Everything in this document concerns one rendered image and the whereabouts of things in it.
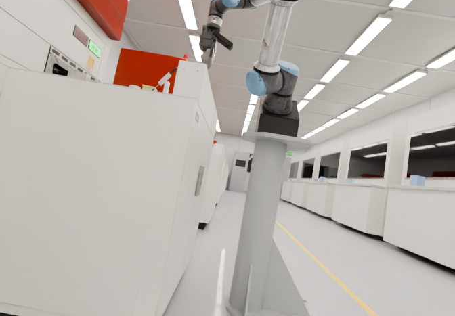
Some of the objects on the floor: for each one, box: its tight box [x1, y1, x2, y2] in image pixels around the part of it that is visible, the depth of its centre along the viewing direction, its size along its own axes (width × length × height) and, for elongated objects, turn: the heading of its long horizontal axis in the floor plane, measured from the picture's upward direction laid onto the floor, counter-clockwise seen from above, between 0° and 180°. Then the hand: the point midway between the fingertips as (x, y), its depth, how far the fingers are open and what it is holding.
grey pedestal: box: [225, 132, 319, 316], centre depth 141 cm, size 51×44×82 cm
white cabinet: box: [0, 68, 214, 316], centre depth 136 cm, size 64×96×82 cm, turn 57°
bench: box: [331, 123, 408, 242], centre depth 572 cm, size 108×180×200 cm, turn 57°
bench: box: [291, 149, 321, 212], centre depth 1009 cm, size 108×180×200 cm, turn 57°
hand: (210, 66), depth 141 cm, fingers closed
